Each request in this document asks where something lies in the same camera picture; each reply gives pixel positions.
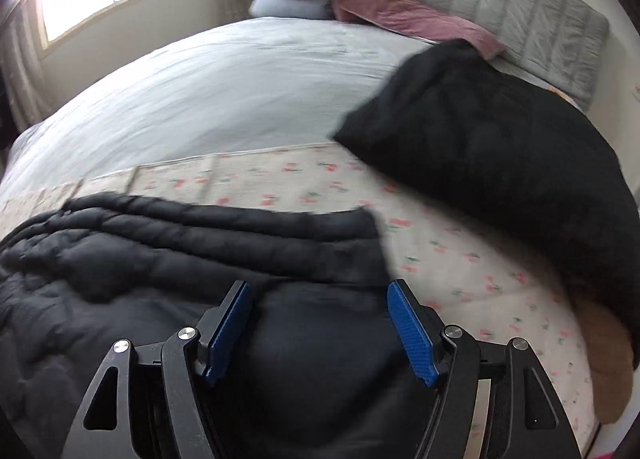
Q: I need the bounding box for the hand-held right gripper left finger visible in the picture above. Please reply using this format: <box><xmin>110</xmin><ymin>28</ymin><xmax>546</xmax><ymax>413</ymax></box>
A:
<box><xmin>60</xmin><ymin>280</ymin><xmax>252</xmax><ymax>459</ymax></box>

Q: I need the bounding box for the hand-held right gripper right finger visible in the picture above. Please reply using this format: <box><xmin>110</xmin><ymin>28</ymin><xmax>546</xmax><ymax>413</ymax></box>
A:
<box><xmin>387</xmin><ymin>279</ymin><xmax>583</xmax><ymax>459</ymax></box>

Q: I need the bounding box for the black puffer jacket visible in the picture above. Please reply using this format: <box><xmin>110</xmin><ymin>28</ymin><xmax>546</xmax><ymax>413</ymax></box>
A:
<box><xmin>0</xmin><ymin>192</ymin><xmax>451</xmax><ymax>459</ymax></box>

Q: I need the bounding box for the cherry print bed sheet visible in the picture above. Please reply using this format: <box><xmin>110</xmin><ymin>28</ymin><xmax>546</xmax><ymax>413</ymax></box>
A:
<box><xmin>0</xmin><ymin>141</ymin><xmax>601</xmax><ymax>459</ymax></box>

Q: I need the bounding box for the black quilted coat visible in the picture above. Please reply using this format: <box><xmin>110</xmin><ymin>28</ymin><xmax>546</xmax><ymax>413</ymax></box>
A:
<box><xmin>332</xmin><ymin>39</ymin><xmax>640</xmax><ymax>370</ymax></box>

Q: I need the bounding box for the brown garment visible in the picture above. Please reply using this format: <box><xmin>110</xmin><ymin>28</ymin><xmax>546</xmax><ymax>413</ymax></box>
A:
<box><xmin>572</xmin><ymin>299</ymin><xmax>636</xmax><ymax>426</ymax></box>

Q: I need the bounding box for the pale grey duvet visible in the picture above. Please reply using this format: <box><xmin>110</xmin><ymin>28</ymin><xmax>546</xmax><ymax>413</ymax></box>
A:
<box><xmin>0</xmin><ymin>19</ymin><xmax>436</xmax><ymax>200</ymax></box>

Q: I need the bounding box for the pink velvet blanket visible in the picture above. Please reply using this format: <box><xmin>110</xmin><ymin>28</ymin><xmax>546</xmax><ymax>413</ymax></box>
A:
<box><xmin>294</xmin><ymin>0</ymin><xmax>506</xmax><ymax>60</ymax></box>

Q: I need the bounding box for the light blue pillow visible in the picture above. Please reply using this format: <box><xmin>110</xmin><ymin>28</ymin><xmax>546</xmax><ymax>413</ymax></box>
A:
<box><xmin>248</xmin><ymin>0</ymin><xmax>336</xmax><ymax>21</ymax></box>

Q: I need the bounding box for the sheer patterned curtain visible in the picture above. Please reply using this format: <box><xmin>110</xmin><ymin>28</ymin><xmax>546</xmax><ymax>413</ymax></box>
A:
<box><xmin>0</xmin><ymin>4</ymin><xmax>53</xmax><ymax>132</ymax></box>

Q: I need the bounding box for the grey padded headboard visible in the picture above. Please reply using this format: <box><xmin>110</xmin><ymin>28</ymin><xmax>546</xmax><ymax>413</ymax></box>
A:
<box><xmin>324</xmin><ymin>0</ymin><xmax>611</xmax><ymax>112</ymax></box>

